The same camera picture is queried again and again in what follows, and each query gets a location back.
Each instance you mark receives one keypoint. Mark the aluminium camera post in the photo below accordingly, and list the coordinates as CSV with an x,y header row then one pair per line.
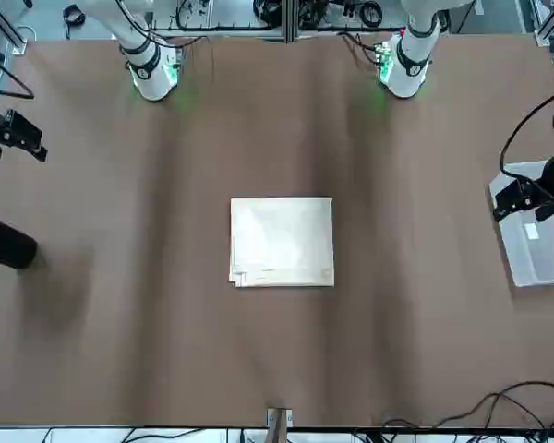
x,y
279,427
288,23

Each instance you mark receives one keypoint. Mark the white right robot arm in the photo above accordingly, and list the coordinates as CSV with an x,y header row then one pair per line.
x,y
152,78

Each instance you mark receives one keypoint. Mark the clear plastic bin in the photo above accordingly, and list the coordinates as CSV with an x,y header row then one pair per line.
x,y
535,263

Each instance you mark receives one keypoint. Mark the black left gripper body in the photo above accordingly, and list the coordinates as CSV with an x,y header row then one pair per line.
x,y
551,196

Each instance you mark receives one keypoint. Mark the aluminium corner profile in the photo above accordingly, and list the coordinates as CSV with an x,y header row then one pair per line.
x,y
545,34
16,44

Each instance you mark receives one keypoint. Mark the white square label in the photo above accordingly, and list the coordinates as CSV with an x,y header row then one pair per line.
x,y
532,231

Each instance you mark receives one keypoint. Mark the beige tablecloth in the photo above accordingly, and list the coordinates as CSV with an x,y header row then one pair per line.
x,y
281,240

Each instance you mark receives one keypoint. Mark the black vase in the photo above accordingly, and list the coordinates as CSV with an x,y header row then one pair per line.
x,y
4,244

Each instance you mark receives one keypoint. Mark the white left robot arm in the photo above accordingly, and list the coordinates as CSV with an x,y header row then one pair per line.
x,y
408,69

